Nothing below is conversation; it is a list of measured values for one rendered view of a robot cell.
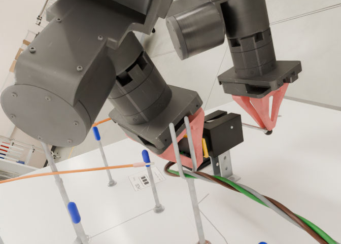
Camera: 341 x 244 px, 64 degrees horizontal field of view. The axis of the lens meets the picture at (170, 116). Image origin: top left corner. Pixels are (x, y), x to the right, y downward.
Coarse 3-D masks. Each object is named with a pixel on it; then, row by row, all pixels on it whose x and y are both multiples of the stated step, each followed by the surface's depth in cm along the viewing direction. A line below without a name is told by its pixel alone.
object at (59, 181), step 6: (42, 144) 27; (48, 150) 27; (48, 156) 27; (54, 162) 29; (54, 168) 28; (60, 180) 29; (60, 186) 29; (60, 192) 29; (66, 198) 30; (66, 204) 30; (72, 222) 31; (78, 234) 31; (78, 240) 31
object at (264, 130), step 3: (210, 120) 36; (213, 120) 36; (243, 123) 39; (231, 126) 35; (246, 126) 39; (249, 126) 40; (252, 126) 40; (255, 126) 41; (258, 129) 41; (261, 129) 42; (264, 129) 42; (267, 129) 42; (264, 132) 42
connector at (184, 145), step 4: (204, 136) 34; (180, 140) 34; (184, 140) 34; (208, 140) 34; (180, 144) 34; (184, 144) 33; (188, 144) 33; (208, 144) 34; (180, 148) 34; (184, 148) 33; (188, 148) 32; (208, 148) 34; (180, 152) 34; (184, 152) 33; (188, 152) 33; (208, 152) 34; (188, 156) 32
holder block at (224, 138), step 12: (204, 120) 36; (216, 120) 35; (228, 120) 34; (240, 120) 36; (204, 132) 34; (216, 132) 33; (228, 132) 35; (240, 132) 36; (216, 144) 34; (228, 144) 35; (216, 156) 34
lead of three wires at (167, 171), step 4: (168, 164) 31; (172, 164) 31; (164, 168) 29; (168, 168) 30; (164, 172) 29; (168, 172) 27; (172, 172) 26; (176, 172) 26; (184, 172) 25; (188, 172) 24; (172, 176) 26; (176, 176) 26; (188, 176) 24
